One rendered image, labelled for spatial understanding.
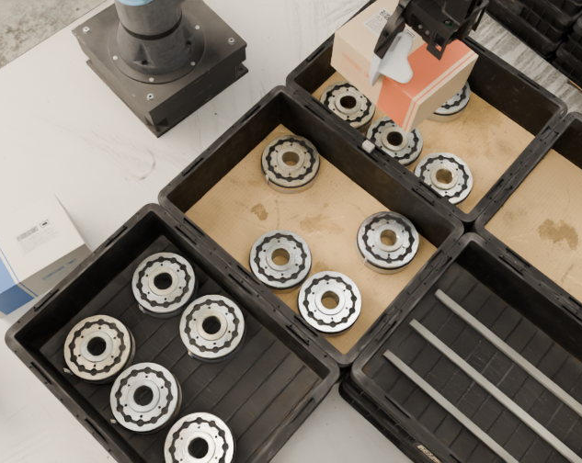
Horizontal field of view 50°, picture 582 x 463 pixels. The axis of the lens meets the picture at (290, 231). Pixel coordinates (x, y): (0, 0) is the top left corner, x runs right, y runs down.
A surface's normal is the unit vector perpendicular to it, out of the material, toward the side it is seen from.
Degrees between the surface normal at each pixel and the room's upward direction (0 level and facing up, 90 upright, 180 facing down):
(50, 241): 0
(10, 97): 0
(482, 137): 0
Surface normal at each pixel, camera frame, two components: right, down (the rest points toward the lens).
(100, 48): 0.06, -0.36
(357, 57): -0.73, 0.62
